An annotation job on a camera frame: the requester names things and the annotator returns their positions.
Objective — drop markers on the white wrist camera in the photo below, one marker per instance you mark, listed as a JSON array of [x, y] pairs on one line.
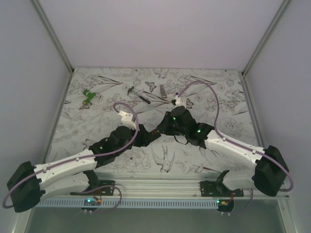
[[177, 101], [127, 119]]

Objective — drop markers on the left small circuit board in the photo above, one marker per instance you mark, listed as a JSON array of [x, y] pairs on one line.
[[92, 202]]

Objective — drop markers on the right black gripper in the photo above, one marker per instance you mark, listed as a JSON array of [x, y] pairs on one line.
[[163, 127]]

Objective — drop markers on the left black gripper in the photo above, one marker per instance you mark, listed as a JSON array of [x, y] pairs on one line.
[[144, 137]]

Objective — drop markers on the green plastic connector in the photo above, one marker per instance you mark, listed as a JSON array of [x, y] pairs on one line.
[[89, 97]]

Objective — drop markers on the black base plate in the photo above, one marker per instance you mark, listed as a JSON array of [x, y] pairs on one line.
[[217, 189], [107, 190]]

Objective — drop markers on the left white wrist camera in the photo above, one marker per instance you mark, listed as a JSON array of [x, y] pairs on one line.
[[127, 119]]

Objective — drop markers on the aluminium rail frame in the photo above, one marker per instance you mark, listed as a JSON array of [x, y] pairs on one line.
[[144, 185]]

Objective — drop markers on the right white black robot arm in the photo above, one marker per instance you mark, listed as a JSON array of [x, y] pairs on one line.
[[266, 168]]

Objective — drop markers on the small black hammer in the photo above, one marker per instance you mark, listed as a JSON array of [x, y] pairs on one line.
[[132, 90]]

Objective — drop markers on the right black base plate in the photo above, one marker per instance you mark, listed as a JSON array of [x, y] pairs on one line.
[[217, 189]]

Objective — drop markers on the grey metal clip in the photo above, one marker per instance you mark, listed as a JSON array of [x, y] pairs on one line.
[[162, 91]]

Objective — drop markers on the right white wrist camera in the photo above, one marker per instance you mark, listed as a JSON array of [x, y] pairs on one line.
[[177, 101]]

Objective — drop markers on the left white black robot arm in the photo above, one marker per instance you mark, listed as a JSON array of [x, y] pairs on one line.
[[31, 184]]

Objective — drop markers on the floral printed table mat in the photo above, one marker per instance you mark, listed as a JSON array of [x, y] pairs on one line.
[[212, 97]]

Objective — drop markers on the white slotted cable duct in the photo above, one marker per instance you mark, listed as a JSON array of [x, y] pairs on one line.
[[133, 203]]

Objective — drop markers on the small circuit board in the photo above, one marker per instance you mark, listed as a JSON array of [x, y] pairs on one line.
[[225, 205], [92, 202]]

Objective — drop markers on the right small circuit board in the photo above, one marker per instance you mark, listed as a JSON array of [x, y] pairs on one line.
[[225, 205]]

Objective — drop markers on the black fuse box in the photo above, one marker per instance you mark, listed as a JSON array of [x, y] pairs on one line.
[[155, 132]]

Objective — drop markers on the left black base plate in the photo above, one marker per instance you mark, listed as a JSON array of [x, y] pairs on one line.
[[107, 190]]

